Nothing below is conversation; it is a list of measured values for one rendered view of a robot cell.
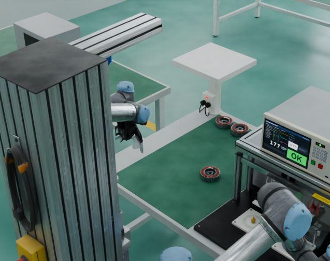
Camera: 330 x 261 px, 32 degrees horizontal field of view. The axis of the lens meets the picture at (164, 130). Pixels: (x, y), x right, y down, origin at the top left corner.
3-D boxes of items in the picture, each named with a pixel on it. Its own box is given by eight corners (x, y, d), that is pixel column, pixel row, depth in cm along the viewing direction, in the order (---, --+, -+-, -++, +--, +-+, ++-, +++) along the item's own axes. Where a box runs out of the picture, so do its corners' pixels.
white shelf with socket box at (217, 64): (215, 146, 346) (218, 79, 321) (172, 124, 368) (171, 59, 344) (252, 124, 366) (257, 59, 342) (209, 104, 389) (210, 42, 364)
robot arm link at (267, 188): (241, 182, 202) (281, 254, 233) (257, 200, 194) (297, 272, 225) (267, 163, 203) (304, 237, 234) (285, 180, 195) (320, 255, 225)
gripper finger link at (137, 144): (135, 157, 269) (126, 140, 267) (143, 151, 272) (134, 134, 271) (139, 156, 266) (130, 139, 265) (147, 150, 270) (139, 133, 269)
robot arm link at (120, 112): (82, 102, 203) (154, 102, 245) (59, 95, 208) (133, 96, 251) (75, 133, 205) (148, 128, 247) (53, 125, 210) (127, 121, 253)
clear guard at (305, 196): (318, 250, 236) (320, 239, 233) (271, 222, 251) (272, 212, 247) (359, 212, 255) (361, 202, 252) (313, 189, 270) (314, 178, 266)
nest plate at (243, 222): (255, 238, 276) (255, 236, 275) (231, 223, 285) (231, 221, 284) (274, 223, 285) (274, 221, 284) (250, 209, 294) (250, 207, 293)
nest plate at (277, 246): (298, 264, 261) (298, 262, 261) (271, 248, 270) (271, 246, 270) (316, 247, 270) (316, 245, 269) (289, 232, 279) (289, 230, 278)
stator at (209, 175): (221, 182, 317) (221, 176, 315) (201, 183, 316) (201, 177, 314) (218, 170, 326) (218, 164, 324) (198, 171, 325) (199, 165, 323)
